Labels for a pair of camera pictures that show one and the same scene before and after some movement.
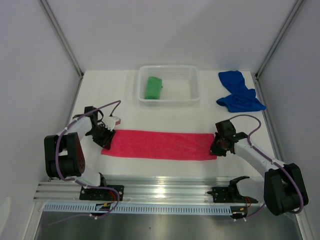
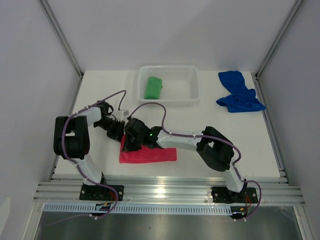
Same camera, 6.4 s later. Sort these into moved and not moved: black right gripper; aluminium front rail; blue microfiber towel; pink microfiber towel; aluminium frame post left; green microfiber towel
Moved: pink microfiber towel; black right gripper
Not moved: green microfiber towel; aluminium frame post left; aluminium front rail; blue microfiber towel
